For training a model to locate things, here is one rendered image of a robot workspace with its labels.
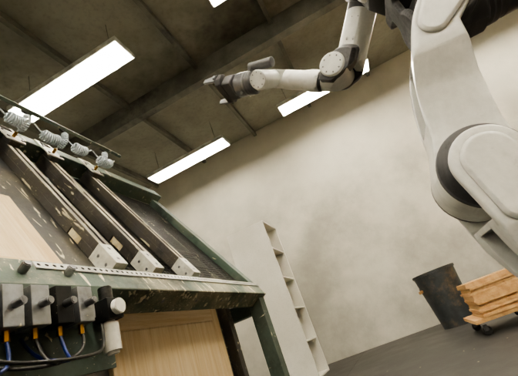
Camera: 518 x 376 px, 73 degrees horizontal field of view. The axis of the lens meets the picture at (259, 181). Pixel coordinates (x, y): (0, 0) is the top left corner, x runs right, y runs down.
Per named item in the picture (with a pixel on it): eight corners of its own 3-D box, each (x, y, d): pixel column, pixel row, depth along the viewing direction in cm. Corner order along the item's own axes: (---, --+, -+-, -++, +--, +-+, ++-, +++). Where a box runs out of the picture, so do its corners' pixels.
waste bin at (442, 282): (488, 316, 386) (455, 260, 413) (440, 333, 397) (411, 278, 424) (479, 314, 434) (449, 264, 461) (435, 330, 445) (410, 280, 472)
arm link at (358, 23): (364, 92, 111) (380, 24, 112) (353, 76, 100) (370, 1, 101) (331, 90, 117) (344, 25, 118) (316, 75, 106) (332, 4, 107)
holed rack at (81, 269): (35, 269, 97) (36, 266, 97) (30, 262, 98) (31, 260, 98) (258, 286, 242) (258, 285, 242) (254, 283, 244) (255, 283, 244)
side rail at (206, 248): (240, 295, 237) (248, 281, 237) (144, 210, 289) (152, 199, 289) (244, 295, 244) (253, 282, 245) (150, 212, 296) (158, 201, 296)
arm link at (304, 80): (296, 95, 122) (350, 99, 112) (283, 84, 113) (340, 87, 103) (303, 65, 122) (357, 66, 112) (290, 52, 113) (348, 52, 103)
